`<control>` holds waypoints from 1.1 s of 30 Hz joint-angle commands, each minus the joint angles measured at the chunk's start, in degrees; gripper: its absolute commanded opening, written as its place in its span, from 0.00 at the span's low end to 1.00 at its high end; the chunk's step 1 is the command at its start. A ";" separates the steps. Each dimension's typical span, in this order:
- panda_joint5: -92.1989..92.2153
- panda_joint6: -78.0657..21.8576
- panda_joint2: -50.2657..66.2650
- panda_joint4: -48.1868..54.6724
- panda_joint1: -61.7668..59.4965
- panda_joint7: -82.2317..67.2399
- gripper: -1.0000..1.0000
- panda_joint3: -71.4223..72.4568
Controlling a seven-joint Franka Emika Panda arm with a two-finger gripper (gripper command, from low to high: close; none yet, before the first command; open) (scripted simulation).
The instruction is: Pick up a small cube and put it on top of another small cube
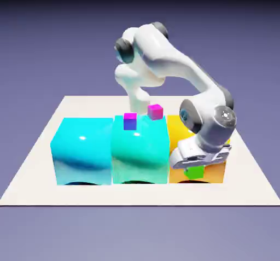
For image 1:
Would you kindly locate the small magenta cube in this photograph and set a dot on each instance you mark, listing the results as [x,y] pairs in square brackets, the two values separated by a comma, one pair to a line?
[155,111]

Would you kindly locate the small purple cube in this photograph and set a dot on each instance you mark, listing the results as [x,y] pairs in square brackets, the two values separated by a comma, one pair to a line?
[130,122]

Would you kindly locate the small green cube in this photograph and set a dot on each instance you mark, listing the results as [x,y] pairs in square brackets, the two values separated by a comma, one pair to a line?
[194,172]

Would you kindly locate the large turquoise box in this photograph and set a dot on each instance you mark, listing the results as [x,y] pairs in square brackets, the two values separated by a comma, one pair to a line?
[140,149]

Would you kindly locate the large cyan box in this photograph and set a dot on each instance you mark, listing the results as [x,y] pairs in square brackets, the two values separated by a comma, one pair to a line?
[82,150]

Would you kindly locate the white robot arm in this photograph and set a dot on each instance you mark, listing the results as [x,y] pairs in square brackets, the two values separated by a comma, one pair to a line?
[166,55]

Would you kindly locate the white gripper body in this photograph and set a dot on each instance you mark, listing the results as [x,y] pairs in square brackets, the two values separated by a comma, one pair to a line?
[188,154]

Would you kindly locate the large orange box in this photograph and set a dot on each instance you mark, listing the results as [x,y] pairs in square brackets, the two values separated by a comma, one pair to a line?
[177,134]

